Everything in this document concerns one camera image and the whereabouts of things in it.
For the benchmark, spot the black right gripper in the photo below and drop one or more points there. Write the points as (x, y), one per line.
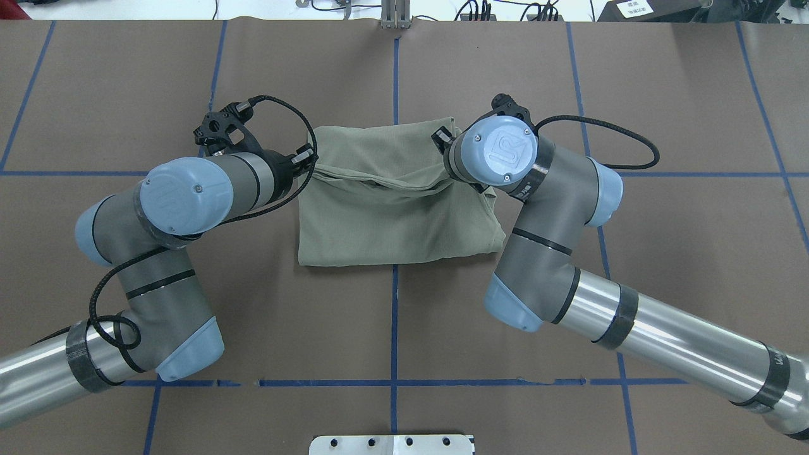
(444, 140)

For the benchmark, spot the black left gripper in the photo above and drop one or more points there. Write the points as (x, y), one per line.
(280, 172)

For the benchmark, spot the olive green long-sleeve shirt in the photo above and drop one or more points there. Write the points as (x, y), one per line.
(381, 196)

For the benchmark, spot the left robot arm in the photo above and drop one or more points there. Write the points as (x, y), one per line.
(148, 312)

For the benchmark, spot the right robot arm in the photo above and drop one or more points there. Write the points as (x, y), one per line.
(538, 279)

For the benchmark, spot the black box with label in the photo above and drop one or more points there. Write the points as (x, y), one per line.
(652, 11)

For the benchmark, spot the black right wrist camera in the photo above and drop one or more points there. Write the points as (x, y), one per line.
(505, 105)

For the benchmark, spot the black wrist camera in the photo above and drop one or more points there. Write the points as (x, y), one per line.
(505, 105)
(225, 132)

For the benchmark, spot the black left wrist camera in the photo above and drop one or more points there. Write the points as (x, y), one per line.
(225, 132)

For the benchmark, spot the grey aluminium frame post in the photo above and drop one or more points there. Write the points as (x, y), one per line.
(395, 14)

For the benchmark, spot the white metal base plate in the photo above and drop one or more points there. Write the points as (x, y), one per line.
(440, 443)

